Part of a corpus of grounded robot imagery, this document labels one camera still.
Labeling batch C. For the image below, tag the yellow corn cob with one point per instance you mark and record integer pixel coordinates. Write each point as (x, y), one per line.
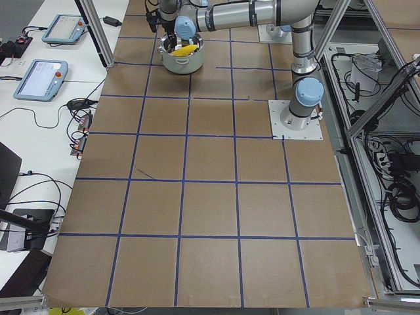
(185, 51)

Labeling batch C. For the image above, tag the teach pendant tablet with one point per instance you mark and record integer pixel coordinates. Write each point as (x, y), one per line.
(65, 29)
(42, 80)

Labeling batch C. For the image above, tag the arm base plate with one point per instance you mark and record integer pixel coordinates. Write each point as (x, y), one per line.
(285, 126)
(269, 33)

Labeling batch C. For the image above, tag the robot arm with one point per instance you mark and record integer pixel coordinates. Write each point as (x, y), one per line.
(185, 19)

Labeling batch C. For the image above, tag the upper teach pendant tablet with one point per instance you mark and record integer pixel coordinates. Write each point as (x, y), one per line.
(65, 29)

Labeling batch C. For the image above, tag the black tripod leg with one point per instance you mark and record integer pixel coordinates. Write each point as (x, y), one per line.
(35, 220)

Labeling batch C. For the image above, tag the black power adapter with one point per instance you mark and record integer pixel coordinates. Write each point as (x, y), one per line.
(112, 21)

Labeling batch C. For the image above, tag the aluminium frame post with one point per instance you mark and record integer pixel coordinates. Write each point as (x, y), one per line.
(89, 14)

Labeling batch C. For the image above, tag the pale green cooking pot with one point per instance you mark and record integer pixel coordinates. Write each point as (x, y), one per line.
(185, 58)

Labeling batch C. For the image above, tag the lower teach pendant tablet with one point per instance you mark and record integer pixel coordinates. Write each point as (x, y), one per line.
(42, 80)

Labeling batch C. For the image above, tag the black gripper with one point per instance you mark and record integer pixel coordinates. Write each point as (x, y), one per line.
(170, 33)

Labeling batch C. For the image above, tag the black computer mouse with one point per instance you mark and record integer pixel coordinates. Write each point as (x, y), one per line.
(78, 104)

